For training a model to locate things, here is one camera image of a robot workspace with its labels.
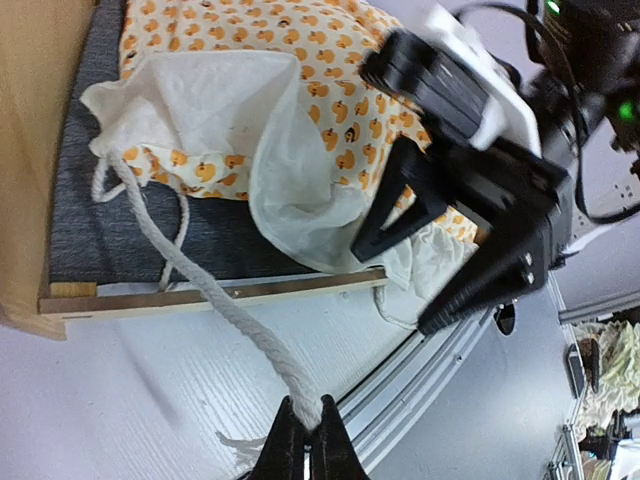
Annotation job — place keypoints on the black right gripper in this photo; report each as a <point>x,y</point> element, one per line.
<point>591,67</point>

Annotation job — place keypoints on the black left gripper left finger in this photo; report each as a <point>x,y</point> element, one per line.
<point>282,456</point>

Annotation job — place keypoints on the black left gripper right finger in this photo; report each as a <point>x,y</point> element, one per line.
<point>332,455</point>

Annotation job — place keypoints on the duck print mattress cushion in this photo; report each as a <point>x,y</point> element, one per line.
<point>252,101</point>

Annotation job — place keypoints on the wooden pet bed frame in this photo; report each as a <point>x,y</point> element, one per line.
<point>52,231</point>

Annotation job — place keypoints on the aluminium front rail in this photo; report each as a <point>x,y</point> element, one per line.
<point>469,402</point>

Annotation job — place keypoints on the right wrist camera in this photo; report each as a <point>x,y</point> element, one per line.
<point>462,93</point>

